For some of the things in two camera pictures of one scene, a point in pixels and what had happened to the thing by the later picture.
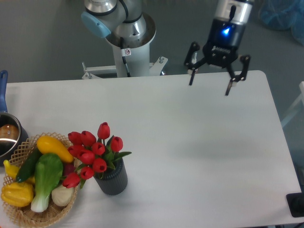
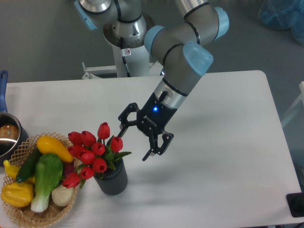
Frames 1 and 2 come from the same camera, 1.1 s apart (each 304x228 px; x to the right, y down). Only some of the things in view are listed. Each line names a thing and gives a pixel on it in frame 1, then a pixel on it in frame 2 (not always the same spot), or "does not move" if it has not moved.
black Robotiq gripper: [225, 38] -> [151, 119]
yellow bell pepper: [17, 194] does not move
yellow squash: [47, 144] does not move
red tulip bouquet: [95, 154] does not move
